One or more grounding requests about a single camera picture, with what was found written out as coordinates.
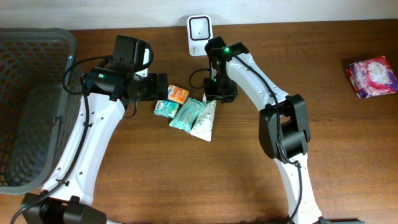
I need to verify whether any white floral lotion tube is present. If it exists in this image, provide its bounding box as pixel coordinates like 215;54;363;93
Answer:
190;94;216;142

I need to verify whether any orange Kleenex tissue pack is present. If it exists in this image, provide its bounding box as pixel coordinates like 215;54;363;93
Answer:
167;85;189;105

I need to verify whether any teal toilet wipes pack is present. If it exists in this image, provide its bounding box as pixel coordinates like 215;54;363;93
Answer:
169;97;204;133

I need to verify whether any teal Kleenex tissue pack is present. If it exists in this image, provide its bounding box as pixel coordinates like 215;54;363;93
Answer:
154;100;180;119

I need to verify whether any red purple pad package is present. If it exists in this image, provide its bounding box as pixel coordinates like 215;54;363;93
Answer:
346;56;397;98

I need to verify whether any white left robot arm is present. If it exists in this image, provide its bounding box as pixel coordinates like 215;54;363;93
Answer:
11;35;168;223

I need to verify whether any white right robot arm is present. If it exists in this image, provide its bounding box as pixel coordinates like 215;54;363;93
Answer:
205;37;322;223

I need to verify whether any white barcode scanner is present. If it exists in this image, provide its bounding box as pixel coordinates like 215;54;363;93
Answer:
187;15;213;57

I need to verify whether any grey plastic basket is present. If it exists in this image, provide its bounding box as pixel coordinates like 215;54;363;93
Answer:
1;28;81;195

